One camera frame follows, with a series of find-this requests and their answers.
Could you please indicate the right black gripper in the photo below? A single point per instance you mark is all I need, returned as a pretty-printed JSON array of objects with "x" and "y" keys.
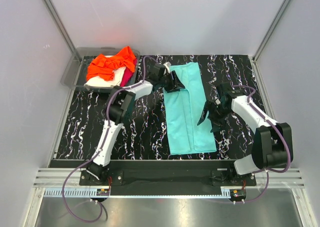
[{"x": 220, "y": 124}]

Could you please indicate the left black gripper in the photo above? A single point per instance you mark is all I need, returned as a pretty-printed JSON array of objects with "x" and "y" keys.
[{"x": 171, "y": 85}]

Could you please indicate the teal t shirt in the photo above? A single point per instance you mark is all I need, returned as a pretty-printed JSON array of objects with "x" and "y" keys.
[{"x": 182, "y": 113}]

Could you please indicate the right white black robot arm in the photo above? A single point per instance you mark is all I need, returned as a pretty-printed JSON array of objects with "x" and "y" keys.
[{"x": 272, "y": 145}]

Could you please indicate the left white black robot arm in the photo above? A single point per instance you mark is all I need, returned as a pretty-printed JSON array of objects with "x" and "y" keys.
[{"x": 120, "y": 104}]

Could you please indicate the magenta t shirt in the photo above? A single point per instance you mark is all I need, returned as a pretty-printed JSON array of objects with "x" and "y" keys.
[{"x": 128, "y": 74}]

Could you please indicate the orange t shirt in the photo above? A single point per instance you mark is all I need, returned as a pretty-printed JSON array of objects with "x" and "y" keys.
[{"x": 104, "y": 67}]

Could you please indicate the clear grey plastic bin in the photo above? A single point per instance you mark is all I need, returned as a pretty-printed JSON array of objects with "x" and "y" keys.
[{"x": 75, "y": 72}]

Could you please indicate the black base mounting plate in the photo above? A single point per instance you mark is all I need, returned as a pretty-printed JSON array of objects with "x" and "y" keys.
[{"x": 136, "y": 174}]

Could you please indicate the right aluminium frame post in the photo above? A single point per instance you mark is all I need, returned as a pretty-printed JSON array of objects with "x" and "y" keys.
[{"x": 275, "y": 22}]

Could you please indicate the aluminium frame post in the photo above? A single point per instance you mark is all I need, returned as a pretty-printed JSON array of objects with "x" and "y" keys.
[
  {"x": 59, "y": 24},
  {"x": 275, "y": 22}
]

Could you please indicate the grey slotted cable duct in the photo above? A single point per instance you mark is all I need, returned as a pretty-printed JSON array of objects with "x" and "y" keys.
[{"x": 151, "y": 192}]

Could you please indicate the aluminium front rail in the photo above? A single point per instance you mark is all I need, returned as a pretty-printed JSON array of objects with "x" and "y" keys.
[{"x": 55, "y": 177}]

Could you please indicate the left aluminium frame post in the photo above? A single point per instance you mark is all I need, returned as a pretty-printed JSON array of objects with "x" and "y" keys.
[{"x": 59, "y": 24}]

